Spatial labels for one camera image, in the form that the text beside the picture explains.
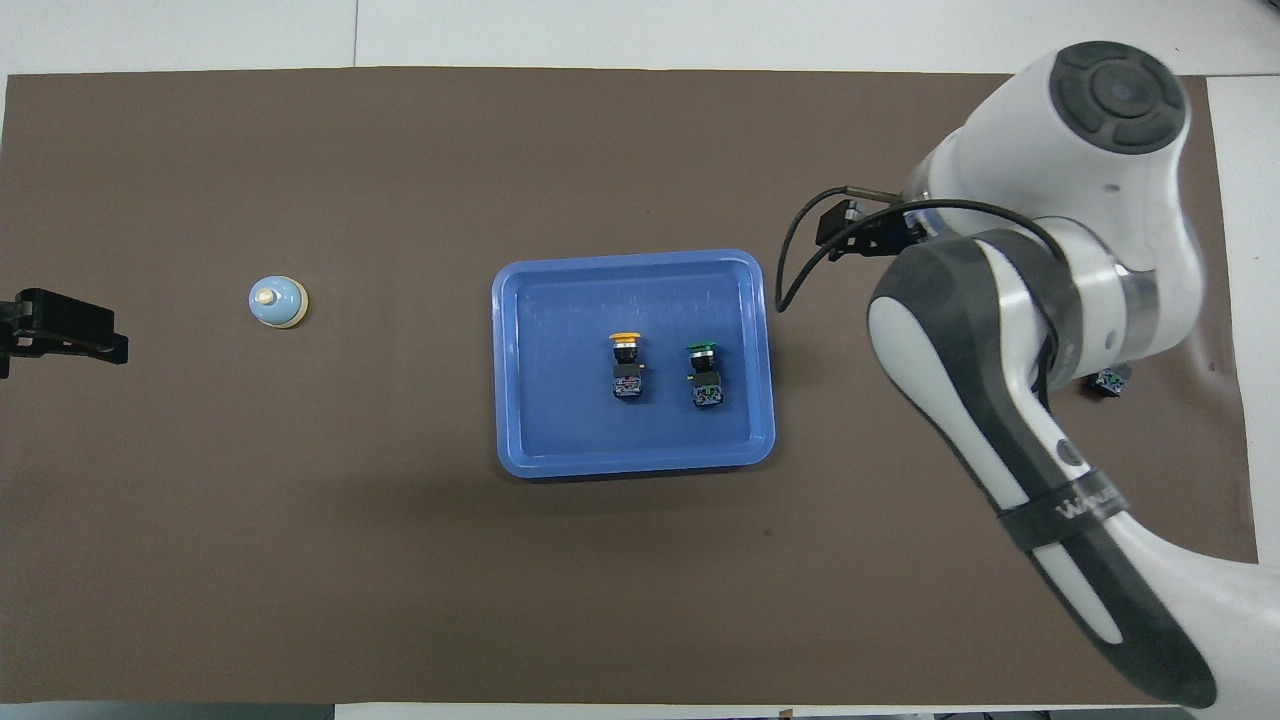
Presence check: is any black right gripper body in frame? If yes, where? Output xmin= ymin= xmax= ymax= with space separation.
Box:
xmin=814 ymin=196 xmax=927 ymax=259

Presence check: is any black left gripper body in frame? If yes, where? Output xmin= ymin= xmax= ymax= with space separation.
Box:
xmin=0 ymin=288 xmax=114 ymax=380

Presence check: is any green push button switch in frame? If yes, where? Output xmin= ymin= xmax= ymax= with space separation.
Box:
xmin=685 ymin=341 xmax=726 ymax=412

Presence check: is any yellow push button switch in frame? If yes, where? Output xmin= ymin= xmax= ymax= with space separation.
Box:
xmin=607 ymin=331 xmax=650 ymax=404

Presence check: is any light blue service bell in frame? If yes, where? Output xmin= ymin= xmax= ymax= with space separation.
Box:
xmin=248 ymin=276 xmax=309 ymax=331

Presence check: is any blue plastic tray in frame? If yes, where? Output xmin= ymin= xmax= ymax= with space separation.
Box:
xmin=491 ymin=248 xmax=777 ymax=480

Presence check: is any brown table mat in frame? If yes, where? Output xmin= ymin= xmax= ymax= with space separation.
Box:
xmin=0 ymin=66 xmax=1273 ymax=706

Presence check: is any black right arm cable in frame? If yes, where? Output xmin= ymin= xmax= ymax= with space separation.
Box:
xmin=775 ymin=186 xmax=1063 ymax=314

